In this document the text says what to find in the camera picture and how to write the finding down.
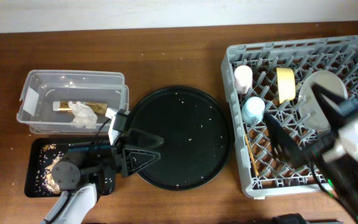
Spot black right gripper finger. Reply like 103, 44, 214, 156
263, 112, 303, 165
311, 83, 346, 128

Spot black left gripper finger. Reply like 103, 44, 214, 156
122, 129, 164, 149
122, 148, 161, 176

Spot grey plate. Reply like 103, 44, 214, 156
298, 70, 347, 131

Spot wooden chopstick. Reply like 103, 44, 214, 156
244, 134, 259, 177

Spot gold chopstick wrapper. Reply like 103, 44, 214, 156
52, 101, 108, 114

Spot blue cup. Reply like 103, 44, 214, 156
241, 96, 265, 125

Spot white napkin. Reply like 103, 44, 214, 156
68, 101, 98, 129

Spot yellow bowl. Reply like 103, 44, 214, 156
277, 67, 296, 103

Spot food leftovers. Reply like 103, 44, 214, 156
35, 142, 71, 194

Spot pink cup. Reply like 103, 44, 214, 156
234, 65, 253, 95

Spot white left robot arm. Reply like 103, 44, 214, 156
42, 129, 164, 223

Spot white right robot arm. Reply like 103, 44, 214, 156
263, 84, 358, 223

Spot grey dishwasher rack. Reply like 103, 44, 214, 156
221, 35, 358, 199

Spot round black tray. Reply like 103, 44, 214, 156
126, 86, 234, 190

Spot black rectangular tray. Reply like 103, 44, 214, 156
24, 137, 117, 198

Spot clear plastic bin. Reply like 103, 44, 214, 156
16, 70, 129, 134

